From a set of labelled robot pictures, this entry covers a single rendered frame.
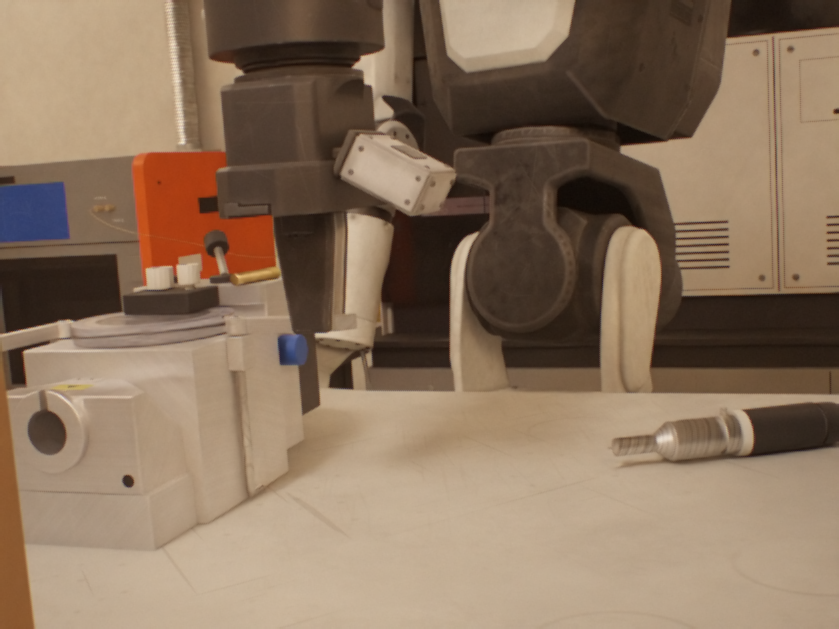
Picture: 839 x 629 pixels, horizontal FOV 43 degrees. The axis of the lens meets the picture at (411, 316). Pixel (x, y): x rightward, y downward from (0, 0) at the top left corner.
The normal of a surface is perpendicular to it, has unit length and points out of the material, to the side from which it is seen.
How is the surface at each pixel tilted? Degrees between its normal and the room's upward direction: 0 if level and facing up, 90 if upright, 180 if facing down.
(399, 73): 89
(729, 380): 90
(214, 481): 90
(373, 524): 0
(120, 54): 90
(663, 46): 100
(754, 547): 0
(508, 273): 81
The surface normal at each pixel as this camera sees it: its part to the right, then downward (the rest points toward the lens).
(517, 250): -0.53, -0.02
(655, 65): 0.79, 0.20
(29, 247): -0.35, 0.14
